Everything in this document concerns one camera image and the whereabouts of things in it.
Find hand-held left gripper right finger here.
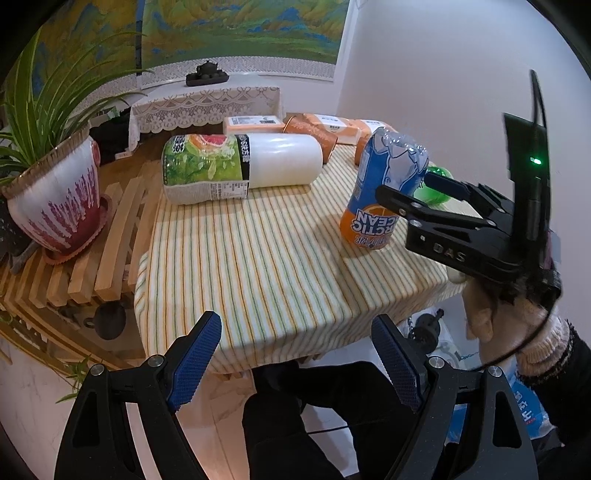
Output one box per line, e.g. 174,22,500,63
371,314,539,480

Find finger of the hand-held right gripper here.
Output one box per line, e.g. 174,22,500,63
422,173,514,220
375,184,498,230

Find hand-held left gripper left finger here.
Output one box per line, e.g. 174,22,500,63
54,311,223,480

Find orange blue labelled plastic bottle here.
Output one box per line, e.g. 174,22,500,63
340,127,430,253

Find person's right forearm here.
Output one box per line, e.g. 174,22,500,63
516,323,591,446

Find person's right hand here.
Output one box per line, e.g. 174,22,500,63
462,272,575,376

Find green plastic bottle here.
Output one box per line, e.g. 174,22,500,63
413,166,455,206

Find dark metal fixture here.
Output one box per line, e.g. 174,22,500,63
405,308,447,357

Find orange white tissue pack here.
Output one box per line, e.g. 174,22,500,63
318,113,373,147
355,119,398,165

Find person's black trousers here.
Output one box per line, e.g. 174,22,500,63
242,360,435,480

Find small green plant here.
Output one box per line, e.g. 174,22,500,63
56,356,96,403

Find striped yellow tablecloth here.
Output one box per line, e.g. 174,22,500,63
134,137,468,376

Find orange snack packets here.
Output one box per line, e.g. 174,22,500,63
283,114,340,165

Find blue label water bottle pack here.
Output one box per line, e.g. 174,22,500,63
451,355,556,445

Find large white green-label bottle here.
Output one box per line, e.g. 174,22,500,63
161,133,324,206

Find wooden slatted table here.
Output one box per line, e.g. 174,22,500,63
0,134,468,385

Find pink pot saucer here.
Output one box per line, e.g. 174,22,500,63
43,194,114,267

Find pale orange tissue pack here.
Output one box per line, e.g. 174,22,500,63
223,115,286,136

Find white purple woven flowerpot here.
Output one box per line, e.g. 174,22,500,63
4,122,102,253

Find white lace cloth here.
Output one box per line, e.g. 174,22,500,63
128,85,285,151

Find dark tea tray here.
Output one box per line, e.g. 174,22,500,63
185,71,230,88

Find black bag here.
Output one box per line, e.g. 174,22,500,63
89,107,131,165

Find green spider plant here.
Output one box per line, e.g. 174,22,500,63
0,28,154,185

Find black cable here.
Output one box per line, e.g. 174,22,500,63
475,302,560,373

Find landscape wall painting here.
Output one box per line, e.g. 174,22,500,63
36,0,352,85

